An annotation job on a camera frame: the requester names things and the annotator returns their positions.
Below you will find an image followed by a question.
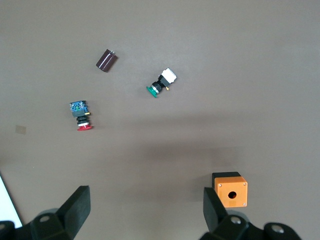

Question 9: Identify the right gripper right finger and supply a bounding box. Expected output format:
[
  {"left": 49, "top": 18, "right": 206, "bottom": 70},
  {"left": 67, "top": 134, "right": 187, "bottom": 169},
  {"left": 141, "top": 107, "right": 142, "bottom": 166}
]
[{"left": 199, "top": 186, "right": 251, "bottom": 240}]

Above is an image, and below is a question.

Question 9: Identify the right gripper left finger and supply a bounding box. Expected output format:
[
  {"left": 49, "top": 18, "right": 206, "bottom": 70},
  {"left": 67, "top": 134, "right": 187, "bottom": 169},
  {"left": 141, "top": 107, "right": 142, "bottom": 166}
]
[{"left": 29, "top": 185, "right": 92, "bottom": 240}]

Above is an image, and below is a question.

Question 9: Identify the red push button switch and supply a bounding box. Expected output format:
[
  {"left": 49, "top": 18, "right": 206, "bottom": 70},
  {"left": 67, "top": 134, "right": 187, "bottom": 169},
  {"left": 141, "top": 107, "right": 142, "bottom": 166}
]
[{"left": 69, "top": 100, "right": 95, "bottom": 132}]

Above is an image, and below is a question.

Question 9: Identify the white drawer cabinet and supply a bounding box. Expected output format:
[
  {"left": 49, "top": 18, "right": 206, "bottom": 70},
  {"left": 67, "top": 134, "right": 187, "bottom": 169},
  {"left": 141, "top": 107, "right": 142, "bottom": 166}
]
[{"left": 0, "top": 172, "right": 24, "bottom": 229}]

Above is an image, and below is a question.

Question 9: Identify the translucent tape patch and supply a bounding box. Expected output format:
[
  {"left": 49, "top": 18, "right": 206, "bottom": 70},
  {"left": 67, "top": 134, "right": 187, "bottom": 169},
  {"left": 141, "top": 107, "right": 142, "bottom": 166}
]
[{"left": 14, "top": 124, "right": 27, "bottom": 136}]

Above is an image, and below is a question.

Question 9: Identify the dark maroon cylindrical capacitor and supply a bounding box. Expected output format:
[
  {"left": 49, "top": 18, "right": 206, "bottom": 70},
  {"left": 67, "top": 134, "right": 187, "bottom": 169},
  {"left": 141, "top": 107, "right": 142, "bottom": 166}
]
[{"left": 95, "top": 48, "right": 119, "bottom": 74}]

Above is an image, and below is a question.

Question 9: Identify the orange button enclosure box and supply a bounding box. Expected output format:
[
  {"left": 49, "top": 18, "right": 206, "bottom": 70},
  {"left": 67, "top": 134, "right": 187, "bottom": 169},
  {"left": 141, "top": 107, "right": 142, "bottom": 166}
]
[{"left": 211, "top": 171, "right": 249, "bottom": 209}]

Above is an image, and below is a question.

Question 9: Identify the green push button switch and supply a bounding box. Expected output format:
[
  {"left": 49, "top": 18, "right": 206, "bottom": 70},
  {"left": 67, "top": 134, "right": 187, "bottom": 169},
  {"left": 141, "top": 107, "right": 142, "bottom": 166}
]
[{"left": 145, "top": 67, "right": 177, "bottom": 99}]

